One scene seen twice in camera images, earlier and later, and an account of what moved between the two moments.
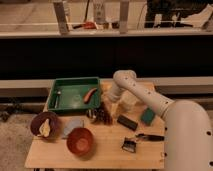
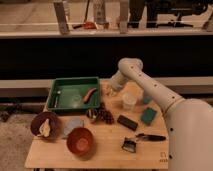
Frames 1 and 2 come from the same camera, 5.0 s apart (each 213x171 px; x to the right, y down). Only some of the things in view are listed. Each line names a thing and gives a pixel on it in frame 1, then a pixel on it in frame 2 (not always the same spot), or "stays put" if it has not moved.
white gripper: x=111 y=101 to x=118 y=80
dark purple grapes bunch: x=104 y=114 stays put
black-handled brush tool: x=130 y=143 stays put
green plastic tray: x=75 y=93 stays put
